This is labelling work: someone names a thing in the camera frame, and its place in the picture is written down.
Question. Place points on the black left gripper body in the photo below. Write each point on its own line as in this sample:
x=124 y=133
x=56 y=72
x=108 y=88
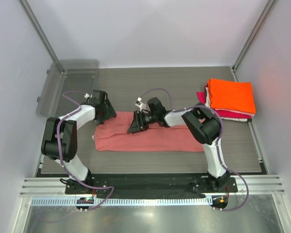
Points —
x=107 y=112

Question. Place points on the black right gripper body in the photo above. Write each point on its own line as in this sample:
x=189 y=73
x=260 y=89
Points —
x=145 y=119

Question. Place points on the salmon pink t shirt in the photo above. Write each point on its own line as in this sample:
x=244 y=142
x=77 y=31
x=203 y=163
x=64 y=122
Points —
x=112 y=136

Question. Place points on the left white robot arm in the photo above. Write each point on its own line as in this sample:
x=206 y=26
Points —
x=60 y=139

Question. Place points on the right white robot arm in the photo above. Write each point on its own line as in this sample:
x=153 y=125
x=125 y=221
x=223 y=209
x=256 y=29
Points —
x=202 y=122

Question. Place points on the clear grey plastic bin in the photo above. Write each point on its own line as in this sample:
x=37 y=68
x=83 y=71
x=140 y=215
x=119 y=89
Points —
x=78 y=78

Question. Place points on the magenta folded t shirt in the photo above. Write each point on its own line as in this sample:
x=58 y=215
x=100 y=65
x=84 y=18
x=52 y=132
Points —
x=224 y=114

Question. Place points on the white folded t shirt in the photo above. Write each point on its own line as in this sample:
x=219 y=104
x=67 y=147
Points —
x=208 y=96

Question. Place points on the orange folded t shirt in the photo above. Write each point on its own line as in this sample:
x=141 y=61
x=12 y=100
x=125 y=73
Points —
x=234 y=96

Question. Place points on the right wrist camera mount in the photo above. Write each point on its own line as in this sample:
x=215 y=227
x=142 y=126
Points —
x=140 y=104

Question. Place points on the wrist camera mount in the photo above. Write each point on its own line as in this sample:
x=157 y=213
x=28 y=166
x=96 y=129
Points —
x=140 y=104
x=87 y=95

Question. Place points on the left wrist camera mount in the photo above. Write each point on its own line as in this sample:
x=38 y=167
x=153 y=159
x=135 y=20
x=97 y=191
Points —
x=87 y=95

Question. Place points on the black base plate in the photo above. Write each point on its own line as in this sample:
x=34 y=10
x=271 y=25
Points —
x=161 y=186

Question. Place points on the slotted white cable duct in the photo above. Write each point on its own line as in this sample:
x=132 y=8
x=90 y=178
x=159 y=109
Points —
x=88 y=201

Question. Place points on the aluminium frame rail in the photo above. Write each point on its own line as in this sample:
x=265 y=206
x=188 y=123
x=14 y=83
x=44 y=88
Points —
x=257 y=184

